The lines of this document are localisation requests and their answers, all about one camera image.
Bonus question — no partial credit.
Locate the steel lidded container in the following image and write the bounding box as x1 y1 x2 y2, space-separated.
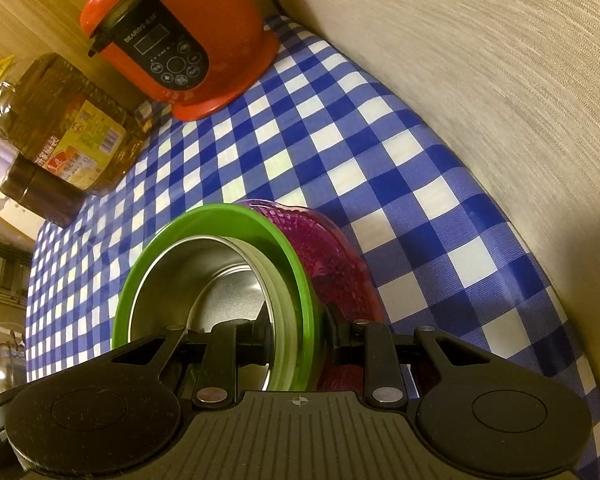
0 340 28 386

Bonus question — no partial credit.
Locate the green plastic bowl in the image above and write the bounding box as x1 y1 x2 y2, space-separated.
111 203 326 393

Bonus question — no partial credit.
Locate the white wooden chair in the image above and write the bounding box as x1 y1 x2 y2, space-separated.
0 187 46 241

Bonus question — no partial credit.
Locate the red electric pressure cooker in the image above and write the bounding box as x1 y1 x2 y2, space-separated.
78 0 281 122

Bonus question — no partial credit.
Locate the black wire rack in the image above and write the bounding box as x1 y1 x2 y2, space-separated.
0 234 33 306

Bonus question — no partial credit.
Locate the stainless steel bowl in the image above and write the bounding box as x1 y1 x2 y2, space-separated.
127 235 281 391

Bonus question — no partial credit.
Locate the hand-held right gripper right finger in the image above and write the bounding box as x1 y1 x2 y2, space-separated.
325 305 496 406

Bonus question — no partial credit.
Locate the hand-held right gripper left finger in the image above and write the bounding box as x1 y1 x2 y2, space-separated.
97 320 276 406

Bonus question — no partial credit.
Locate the large cooking oil bottle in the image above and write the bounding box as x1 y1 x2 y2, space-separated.
0 52 148 196

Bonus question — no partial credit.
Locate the blue white checkered tablecloth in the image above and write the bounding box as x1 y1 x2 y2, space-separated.
25 14 600 480

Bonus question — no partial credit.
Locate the brown metal thermos jar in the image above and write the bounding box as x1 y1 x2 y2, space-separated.
0 152 88 228

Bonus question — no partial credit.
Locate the pink transparent plastic plate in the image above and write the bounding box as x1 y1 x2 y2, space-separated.
305 240 431 392
240 199 361 311

